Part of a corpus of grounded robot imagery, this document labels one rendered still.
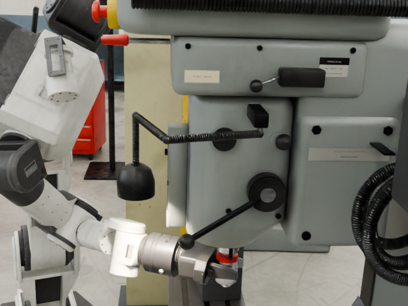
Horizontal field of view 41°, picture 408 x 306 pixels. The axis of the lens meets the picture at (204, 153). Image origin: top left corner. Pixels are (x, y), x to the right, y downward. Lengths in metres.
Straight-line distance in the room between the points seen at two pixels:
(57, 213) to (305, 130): 0.68
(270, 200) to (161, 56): 1.86
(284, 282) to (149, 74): 1.65
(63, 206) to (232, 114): 0.59
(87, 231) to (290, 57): 0.70
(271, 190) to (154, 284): 2.27
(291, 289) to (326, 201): 2.55
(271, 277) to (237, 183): 2.69
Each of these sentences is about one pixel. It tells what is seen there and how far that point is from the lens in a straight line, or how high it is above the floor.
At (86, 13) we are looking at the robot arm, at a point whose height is 1.74.
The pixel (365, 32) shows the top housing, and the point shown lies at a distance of 0.96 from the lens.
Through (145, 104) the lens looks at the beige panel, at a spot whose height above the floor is 1.21.
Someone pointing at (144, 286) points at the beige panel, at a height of 0.16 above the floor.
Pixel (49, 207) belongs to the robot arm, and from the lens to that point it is 1.36.
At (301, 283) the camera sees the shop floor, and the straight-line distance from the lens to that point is 3.64.
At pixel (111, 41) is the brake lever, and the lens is 1.13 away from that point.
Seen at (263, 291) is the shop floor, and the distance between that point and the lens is 3.51.
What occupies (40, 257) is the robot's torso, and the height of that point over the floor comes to 1.01.
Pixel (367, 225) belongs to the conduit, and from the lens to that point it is 0.89.
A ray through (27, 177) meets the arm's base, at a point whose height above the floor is 1.40.
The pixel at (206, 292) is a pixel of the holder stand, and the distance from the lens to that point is 1.67.
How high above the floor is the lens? 1.81
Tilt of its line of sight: 17 degrees down
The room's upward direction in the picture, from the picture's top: 2 degrees clockwise
